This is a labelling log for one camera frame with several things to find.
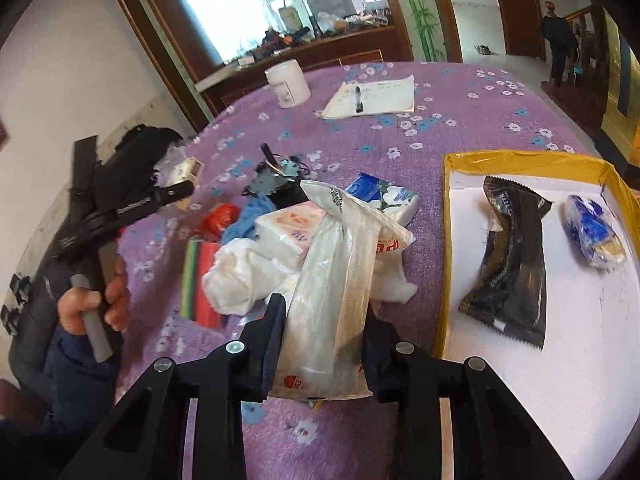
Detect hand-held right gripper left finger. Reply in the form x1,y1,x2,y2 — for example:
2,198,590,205
59,292,288,480

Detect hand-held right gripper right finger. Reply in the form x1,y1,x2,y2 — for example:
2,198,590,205
361,305,576,480

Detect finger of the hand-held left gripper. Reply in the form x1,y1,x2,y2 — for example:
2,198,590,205
150,180,195,207

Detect red plastic bag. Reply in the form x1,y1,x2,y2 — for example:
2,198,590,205
195,203,240,243

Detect clear plastic bag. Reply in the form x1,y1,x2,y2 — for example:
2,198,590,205
267,180,416,402

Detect colourful sponge pack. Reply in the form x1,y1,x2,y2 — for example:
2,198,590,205
181,239,227,330

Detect pink white tissue pack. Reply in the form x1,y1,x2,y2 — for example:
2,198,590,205
255,203,328,271

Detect yellow cardboard box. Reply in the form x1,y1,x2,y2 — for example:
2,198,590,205
432,151,640,480

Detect person's left forearm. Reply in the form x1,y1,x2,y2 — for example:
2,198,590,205
42,327,123,436

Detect person's left hand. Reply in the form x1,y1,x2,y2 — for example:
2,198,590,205
56,255,132,336

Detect clear plastic cup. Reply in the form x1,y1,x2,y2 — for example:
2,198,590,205
152,141,188,183

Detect black backpack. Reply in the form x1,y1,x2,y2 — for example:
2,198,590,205
2,124,186,396

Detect stained white cloth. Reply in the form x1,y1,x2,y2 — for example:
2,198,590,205
201,237,301,316

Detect blue cloth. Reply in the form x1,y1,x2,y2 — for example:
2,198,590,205
221,195,276,246

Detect black pen cup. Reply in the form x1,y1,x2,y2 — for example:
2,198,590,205
242,157,307,211

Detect white plastic jar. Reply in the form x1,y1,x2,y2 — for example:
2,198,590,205
264,59,312,109

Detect black snack packet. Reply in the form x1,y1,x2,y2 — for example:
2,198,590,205
458,176,553,350

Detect blue floral tissue pack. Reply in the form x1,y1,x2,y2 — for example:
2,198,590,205
345,172,421,226

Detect wooden glass partition cabinet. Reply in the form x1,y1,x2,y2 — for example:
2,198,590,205
97,0,416,126

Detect white plastic bag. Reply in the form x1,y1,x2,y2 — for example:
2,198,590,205
317,10,351,33

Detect white notebook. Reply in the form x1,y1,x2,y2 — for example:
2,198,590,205
321,75,416,121

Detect blue white snack packet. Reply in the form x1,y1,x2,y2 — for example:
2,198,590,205
565,194,627,272

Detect bamboo print panel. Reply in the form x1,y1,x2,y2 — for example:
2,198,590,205
390,0,446,61

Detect gold black pillar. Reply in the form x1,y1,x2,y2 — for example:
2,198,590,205
600,10,640,161

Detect brown wooden door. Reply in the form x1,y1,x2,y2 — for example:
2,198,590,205
487,0,546,61

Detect wooden stair railing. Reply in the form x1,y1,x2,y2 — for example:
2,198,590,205
565,2,611,91

